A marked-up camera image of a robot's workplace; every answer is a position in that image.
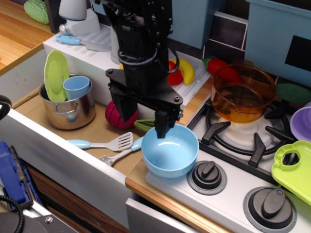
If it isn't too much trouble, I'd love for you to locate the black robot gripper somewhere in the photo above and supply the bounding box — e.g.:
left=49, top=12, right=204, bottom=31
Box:
left=106, top=48, right=183, bottom=138

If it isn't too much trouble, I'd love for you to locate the light blue plastic bowl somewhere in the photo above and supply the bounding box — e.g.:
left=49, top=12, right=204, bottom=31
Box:
left=141, top=124, right=199, bottom=178

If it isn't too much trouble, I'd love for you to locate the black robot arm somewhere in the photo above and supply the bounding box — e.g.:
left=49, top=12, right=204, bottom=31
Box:
left=99, top=0, right=183, bottom=138

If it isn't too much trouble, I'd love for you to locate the purple plastic bowl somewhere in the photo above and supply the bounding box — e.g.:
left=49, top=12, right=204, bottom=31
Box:
left=290, top=102, right=311, bottom=142

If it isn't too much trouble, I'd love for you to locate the magenta toy beet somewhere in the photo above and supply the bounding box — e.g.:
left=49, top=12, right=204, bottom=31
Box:
left=105, top=101, right=155, bottom=132

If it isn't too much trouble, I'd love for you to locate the red toy bell pepper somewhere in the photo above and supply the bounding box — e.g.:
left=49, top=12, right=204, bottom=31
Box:
left=167, top=60, right=183, bottom=86

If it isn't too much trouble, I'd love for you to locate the yellow toy banana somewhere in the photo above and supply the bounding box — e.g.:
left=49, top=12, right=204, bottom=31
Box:
left=171, top=58, right=195, bottom=85

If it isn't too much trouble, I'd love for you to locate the grey toy faucet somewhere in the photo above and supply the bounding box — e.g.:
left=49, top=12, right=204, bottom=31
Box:
left=110, top=27, right=120, bottom=65

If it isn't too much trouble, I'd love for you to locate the steel cooking pot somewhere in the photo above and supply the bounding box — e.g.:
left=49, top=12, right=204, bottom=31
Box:
left=39, top=80, right=96, bottom=130

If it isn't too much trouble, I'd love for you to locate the light blue plastic cup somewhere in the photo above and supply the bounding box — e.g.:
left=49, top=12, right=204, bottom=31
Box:
left=63, top=76, right=91, bottom=100

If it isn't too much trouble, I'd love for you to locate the red toy chili pepper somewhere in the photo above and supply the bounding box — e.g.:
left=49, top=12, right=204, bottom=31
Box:
left=202, top=56, right=243, bottom=84

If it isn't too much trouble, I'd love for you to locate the small black stove knob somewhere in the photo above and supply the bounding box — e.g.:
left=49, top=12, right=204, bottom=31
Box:
left=187, top=161, right=227, bottom=196

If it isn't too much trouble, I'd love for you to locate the orange transparent pot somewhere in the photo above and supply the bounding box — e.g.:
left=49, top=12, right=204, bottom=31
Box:
left=210, top=60, right=276, bottom=123

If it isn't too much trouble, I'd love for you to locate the green plastic plate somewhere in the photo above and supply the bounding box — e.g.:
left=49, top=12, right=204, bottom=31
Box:
left=44, top=49, right=69, bottom=102

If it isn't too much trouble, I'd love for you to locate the black stove burner grate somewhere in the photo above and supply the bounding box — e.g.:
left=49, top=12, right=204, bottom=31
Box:
left=187, top=100, right=296, bottom=185

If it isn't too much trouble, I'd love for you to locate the white toy mixer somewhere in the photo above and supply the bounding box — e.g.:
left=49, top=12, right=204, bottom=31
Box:
left=59, top=0, right=101, bottom=37

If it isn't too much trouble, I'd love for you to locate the blue clamp device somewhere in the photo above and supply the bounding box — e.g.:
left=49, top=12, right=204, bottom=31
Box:
left=0, top=142, right=42, bottom=209

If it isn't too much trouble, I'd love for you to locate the green round scrub pad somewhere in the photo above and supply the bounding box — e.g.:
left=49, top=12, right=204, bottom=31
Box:
left=276, top=83, right=311, bottom=105

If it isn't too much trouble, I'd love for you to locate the green knitted toy vegetable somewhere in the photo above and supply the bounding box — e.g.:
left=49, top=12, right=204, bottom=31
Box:
left=24, top=0, right=49, bottom=24

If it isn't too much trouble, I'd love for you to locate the light blue storage bin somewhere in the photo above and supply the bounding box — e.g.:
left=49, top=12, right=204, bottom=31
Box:
left=245, top=0, right=311, bottom=86

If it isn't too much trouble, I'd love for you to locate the large black stove knob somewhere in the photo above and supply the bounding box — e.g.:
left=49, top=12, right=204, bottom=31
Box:
left=243, top=187, right=297, bottom=233

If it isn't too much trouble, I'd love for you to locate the green plastic cutting board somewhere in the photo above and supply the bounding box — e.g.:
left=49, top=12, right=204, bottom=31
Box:
left=271, top=140, right=311, bottom=204

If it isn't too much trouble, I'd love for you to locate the blue handled toy fork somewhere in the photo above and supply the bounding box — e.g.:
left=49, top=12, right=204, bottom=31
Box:
left=99, top=137, right=144, bottom=166

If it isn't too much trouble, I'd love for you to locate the blue handled toy spatula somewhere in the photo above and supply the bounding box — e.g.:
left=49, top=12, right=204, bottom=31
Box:
left=68, top=132, right=133, bottom=152

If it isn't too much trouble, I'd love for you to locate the blue handled toy knife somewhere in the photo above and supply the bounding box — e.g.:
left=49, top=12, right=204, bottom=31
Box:
left=56, top=35, right=112, bottom=51

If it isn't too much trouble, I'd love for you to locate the black coiled cable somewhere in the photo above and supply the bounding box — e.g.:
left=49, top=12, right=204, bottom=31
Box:
left=0, top=195, right=25, bottom=233

